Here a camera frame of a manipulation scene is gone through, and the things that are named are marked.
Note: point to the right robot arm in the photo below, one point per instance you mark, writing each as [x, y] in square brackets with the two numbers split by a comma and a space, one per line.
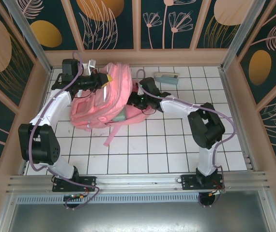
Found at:
[205, 128]

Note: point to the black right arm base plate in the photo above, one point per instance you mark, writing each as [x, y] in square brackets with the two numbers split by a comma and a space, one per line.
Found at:
[188, 181]

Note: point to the aluminium mounting rail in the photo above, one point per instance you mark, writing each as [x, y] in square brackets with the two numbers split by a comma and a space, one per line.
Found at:
[138, 180]

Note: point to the mint green pouch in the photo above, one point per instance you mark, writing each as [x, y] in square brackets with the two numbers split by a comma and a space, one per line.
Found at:
[119, 116]

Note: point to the small circuit board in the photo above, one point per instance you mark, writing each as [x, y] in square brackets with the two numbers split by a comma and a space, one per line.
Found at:
[76, 197]
[216, 192]

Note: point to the aluminium side rail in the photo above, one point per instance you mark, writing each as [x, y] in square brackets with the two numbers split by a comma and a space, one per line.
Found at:
[231, 96]

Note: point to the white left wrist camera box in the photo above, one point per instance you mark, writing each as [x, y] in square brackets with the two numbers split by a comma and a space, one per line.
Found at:
[92, 65]

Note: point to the teal and beige stapler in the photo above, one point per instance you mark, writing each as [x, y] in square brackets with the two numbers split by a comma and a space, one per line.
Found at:
[167, 79]

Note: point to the pink backpack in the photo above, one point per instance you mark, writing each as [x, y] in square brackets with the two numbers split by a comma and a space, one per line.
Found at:
[118, 91]

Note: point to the grey metal plate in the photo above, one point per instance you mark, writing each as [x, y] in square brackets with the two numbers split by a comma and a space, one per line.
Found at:
[138, 217]

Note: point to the aluminium corner post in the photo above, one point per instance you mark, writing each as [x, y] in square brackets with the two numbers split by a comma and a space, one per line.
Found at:
[242, 31]
[29, 31]

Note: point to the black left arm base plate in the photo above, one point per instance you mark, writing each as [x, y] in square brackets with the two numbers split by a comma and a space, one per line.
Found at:
[89, 183]

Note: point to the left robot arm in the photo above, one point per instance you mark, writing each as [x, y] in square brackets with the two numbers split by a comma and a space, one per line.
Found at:
[43, 145]

